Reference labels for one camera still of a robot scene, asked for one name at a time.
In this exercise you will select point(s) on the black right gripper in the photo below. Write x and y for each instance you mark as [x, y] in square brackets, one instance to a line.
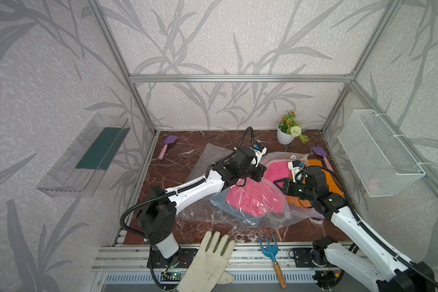
[286, 188]

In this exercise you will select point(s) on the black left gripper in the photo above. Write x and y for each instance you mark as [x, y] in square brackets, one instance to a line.
[260, 170]

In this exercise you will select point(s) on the orange trousers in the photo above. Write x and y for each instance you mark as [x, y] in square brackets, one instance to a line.
[332, 185]

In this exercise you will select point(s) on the grey-blue garment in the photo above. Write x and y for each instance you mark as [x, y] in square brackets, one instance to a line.
[240, 217]

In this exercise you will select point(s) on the pink garment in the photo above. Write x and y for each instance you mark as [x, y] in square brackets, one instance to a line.
[261, 198]

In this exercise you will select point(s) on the clear plastic vacuum bag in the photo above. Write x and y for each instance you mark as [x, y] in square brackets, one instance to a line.
[204, 211]

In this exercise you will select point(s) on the lilac trousers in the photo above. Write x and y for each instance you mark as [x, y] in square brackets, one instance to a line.
[318, 216]

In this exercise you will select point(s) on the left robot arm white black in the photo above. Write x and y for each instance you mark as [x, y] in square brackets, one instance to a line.
[158, 213]

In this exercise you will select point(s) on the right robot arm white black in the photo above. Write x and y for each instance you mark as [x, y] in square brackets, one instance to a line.
[387, 269]

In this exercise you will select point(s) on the purple spatula right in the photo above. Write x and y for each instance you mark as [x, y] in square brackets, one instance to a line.
[320, 151]

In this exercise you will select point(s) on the purple spatula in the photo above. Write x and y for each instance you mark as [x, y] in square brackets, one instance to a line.
[320, 151]
[168, 141]

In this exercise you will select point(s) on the white pot artificial plant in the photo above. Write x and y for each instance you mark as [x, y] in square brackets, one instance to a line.
[289, 130]

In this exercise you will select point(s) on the purple spatula left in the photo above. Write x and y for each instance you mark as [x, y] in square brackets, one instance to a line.
[168, 141]

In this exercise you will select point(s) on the white gardening glove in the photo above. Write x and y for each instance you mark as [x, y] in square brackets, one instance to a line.
[208, 267]

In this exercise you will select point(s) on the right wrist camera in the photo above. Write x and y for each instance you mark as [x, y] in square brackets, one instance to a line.
[297, 171]

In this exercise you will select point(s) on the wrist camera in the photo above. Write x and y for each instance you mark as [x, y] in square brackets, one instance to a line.
[297, 171]
[256, 152]

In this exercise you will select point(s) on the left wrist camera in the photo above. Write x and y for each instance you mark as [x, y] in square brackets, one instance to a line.
[256, 152]

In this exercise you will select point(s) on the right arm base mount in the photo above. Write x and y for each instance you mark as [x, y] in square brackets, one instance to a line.
[313, 256]

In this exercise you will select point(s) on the white wire mesh basket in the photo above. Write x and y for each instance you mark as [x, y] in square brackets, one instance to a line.
[383, 163]

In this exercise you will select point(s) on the blue hand rake wooden handle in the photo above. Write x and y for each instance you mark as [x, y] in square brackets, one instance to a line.
[271, 250]

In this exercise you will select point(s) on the aluminium frame rail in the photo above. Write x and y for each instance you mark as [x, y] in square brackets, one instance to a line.
[197, 78]

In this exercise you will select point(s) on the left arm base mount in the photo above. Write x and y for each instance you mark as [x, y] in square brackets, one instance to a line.
[182, 259]

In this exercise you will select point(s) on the clear plastic wall shelf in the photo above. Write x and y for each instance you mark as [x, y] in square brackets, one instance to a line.
[81, 168]

